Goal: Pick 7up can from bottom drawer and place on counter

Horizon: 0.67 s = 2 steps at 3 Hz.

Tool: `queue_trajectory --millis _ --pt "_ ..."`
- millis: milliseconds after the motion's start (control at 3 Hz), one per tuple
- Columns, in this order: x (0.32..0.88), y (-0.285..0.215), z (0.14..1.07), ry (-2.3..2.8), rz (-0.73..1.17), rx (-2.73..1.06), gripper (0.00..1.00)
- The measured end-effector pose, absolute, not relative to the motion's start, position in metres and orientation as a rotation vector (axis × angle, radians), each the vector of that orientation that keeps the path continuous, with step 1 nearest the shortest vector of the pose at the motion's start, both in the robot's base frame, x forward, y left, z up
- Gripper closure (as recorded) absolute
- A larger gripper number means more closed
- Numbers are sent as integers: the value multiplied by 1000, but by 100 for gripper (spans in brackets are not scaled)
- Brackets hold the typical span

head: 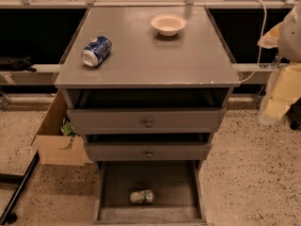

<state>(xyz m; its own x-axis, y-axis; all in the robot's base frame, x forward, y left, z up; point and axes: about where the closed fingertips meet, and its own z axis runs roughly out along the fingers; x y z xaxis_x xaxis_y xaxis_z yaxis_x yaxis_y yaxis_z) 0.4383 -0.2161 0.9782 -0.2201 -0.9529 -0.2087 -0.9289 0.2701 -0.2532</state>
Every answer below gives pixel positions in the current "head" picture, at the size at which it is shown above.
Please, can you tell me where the green snack bag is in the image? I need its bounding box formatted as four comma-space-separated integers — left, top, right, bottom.
60, 119, 76, 137

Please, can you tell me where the white paper bowl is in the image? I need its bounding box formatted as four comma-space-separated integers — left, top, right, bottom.
150, 14, 186, 37

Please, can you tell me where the black floor rail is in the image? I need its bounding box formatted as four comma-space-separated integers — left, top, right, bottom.
0, 153, 40, 225

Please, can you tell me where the white cable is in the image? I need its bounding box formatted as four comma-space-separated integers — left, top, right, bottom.
238, 0, 268, 84

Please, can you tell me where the grey middle drawer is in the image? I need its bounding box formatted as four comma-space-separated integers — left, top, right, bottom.
84, 142, 212, 161

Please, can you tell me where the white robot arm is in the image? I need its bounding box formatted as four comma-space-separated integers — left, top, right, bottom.
258, 2, 301, 125

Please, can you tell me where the blue pepsi can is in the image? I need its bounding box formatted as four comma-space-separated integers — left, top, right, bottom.
81, 36, 113, 67

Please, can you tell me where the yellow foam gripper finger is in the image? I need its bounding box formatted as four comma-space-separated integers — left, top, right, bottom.
259, 62, 301, 125

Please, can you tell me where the grey drawer cabinet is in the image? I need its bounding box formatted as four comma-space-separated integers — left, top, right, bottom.
55, 7, 239, 145

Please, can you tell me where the grey top drawer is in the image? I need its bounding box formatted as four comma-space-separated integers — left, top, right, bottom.
67, 108, 226, 136

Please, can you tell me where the cardboard box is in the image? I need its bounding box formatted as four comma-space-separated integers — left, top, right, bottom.
36, 90, 87, 166

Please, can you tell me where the grey drawer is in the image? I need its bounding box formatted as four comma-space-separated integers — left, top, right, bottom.
84, 142, 212, 161
67, 108, 226, 136
93, 161, 208, 226

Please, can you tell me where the black object on ledge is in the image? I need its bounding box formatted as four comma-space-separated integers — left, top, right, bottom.
0, 56, 37, 73

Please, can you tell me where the grey bottom drawer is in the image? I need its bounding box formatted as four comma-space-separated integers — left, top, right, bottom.
93, 161, 208, 226

